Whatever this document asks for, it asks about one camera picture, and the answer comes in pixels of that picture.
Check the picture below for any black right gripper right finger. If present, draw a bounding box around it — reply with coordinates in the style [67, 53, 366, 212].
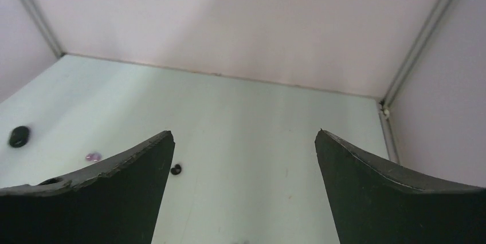
[315, 130, 485, 243]

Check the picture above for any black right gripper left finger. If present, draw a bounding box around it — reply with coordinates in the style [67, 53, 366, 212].
[1, 131, 175, 243]

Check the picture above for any purple wireless earbud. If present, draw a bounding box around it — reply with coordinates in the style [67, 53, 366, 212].
[85, 152, 102, 162]

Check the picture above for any small black table screw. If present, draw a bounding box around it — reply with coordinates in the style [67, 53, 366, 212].
[170, 164, 182, 176]

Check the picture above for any black round table grommet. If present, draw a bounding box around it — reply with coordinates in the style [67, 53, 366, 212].
[8, 125, 31, 148]

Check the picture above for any aluminium frame post right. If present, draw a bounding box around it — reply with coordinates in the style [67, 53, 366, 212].
[377, 0, 455, 164]

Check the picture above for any aluminium frame post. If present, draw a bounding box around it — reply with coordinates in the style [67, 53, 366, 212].
[377, 0, 455, 164]
[19, 0, 65, 59]

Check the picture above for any aluminium frame post left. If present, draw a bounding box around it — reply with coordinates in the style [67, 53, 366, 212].
[19, 0, 65, 59]

